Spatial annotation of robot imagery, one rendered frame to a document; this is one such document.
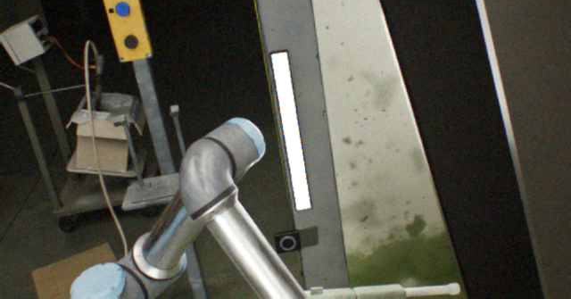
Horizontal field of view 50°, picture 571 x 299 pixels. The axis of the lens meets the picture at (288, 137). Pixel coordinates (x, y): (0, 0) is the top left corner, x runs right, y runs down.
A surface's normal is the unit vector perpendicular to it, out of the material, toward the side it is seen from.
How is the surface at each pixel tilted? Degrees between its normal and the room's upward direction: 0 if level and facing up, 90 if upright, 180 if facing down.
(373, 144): 90
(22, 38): 90
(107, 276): 5
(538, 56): 90
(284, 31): 90
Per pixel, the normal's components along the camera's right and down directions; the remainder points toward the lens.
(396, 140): 0.10, 0.38
